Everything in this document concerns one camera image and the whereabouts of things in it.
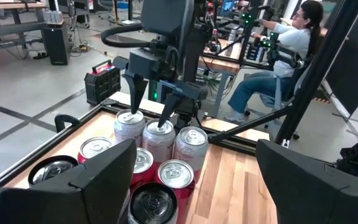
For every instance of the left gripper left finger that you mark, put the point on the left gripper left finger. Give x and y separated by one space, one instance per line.
73 202

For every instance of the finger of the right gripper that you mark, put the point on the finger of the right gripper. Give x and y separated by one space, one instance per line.
136 93
168 109

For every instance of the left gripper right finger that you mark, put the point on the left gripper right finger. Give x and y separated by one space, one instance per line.
315 199

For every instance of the short white pink can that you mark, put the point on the short white pink can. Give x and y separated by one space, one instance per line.
158 140

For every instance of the red cola can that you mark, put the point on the red cola can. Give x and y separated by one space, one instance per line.
94 148
176 177
143 165

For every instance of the black robot arm green light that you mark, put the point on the black robot arm green light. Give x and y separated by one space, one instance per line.
270 46

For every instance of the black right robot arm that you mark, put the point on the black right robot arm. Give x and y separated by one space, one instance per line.
169 18

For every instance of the red black tool case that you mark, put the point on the red black tool case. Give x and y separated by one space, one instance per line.
102 81

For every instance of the black table clamp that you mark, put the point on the black table clamp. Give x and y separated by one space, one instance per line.
65 119

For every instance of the black tower box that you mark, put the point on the black tower box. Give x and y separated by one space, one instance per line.
57 43

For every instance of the black grey office chair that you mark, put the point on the black grey office chair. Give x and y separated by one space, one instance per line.
278 93

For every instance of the pack of white cans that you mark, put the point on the pack of white cans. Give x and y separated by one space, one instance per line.
53 16

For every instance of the black diagonal rig strut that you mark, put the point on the black diagonal rig strut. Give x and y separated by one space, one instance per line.
315 71

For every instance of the person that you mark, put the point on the person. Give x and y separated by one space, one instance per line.
287 43

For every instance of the black partition panel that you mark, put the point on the black partition panel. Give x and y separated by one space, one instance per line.
356 59

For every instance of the black aluminium table frame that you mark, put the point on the black aluminium table frame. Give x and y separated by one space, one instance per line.
42 149

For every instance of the wooden shelf with black frame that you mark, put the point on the wooden shelf with black frame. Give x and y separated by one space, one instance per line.
201 186

